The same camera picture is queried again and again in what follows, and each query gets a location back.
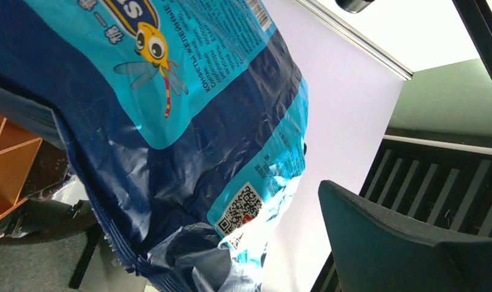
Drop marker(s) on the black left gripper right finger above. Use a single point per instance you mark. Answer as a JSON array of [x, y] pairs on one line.
[[377, 249]]

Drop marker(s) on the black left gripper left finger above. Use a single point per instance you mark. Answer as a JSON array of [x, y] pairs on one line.
[[54, 258]]

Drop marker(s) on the blue candy bag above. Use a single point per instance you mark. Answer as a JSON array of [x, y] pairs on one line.
[[184, 120]]

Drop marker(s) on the orange wooden divider tray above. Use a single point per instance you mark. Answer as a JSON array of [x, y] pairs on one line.
[[18, 149]]

